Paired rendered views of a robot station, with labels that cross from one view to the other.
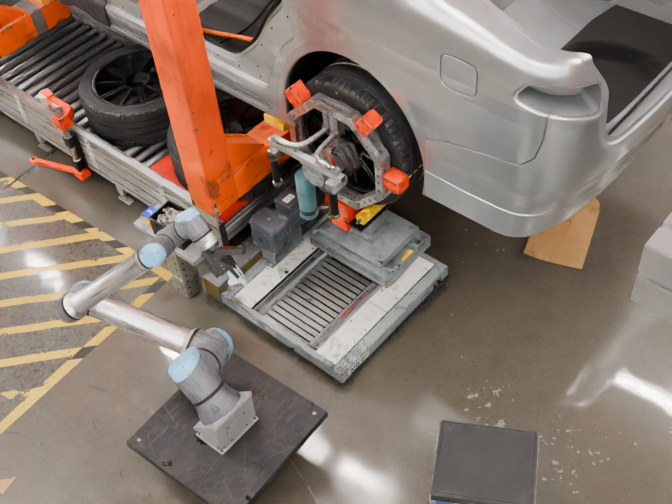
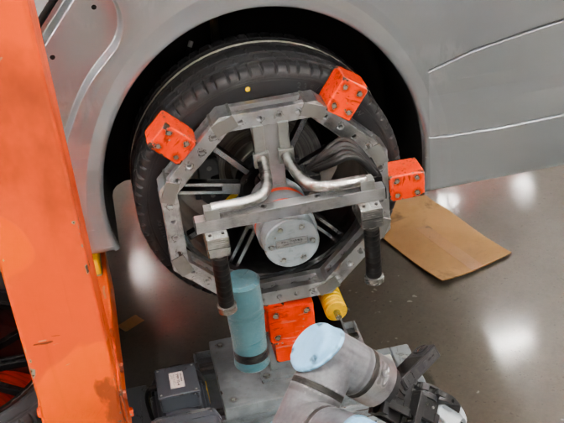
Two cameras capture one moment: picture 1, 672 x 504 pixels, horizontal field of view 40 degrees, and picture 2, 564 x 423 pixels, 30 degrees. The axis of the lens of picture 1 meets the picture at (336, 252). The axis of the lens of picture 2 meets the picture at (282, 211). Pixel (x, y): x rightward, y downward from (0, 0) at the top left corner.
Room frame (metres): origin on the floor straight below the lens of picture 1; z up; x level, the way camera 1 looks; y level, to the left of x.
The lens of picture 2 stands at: (1.80, 1.65, 2.18)
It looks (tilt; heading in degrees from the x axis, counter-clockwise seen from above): 32 degrees down; 306
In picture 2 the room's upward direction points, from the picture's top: 6 degrees counter-clockwise
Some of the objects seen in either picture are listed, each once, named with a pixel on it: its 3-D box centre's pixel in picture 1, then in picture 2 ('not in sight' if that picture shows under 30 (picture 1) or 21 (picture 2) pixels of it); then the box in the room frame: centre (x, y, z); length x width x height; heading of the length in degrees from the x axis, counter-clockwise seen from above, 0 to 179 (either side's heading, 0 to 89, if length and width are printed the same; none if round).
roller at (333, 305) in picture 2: (376, 204); (325, 284); (3.06, -0.22, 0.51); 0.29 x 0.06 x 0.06; 135
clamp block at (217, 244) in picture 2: (277, 150); (215, 237); (3.05, 0.21, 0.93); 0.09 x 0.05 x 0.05; 135
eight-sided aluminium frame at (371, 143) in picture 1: (338, 152); (276, 204); (3.07, -0.06, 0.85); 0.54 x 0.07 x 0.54; 45
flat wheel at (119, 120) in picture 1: (141, 93); not in sight; (4.26, 1.00, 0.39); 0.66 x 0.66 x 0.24
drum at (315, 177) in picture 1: (328, 161); (282, 220); (3.02, -0.01, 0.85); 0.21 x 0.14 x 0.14; 135
